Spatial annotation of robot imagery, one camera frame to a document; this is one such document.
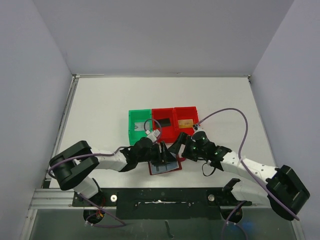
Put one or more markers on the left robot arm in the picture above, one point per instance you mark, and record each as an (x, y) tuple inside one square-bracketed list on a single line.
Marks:
[(71, 168)]

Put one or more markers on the red bin with black card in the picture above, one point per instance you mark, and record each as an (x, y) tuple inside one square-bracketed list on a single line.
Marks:
[(168, 134)]

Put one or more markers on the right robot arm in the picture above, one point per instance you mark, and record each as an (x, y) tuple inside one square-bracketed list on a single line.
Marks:
[(282, 189)]

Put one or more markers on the red leather card holder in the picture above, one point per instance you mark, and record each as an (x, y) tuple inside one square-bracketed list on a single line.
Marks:
[(166, 168)]

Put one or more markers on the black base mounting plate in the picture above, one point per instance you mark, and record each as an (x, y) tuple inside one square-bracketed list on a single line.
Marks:
[(167, 203)]

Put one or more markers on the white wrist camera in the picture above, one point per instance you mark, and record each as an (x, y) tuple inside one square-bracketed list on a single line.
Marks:
[(153, 135), (197, 128)]

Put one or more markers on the black credit card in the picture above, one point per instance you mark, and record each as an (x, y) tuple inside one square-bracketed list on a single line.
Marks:
[(164, 122)]

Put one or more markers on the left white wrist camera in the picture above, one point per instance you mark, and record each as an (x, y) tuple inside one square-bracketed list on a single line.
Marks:
[(153, 135)]

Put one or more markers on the silver credit card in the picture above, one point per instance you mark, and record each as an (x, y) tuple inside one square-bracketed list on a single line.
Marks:
[(142, 126)]

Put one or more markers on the gold credit card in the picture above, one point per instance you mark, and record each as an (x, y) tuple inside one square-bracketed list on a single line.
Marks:
[(185, 123)]

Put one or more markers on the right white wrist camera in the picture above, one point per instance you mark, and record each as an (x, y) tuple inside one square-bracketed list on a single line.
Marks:
[(197, 128)]

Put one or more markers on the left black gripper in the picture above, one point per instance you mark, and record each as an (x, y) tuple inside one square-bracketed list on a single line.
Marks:
[(166, 156)]

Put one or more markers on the aluminium front rail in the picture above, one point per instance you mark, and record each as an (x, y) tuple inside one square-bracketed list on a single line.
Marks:
[(51, 199)]

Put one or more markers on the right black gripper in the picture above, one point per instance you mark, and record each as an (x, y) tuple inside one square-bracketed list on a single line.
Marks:
[(186, 145)]

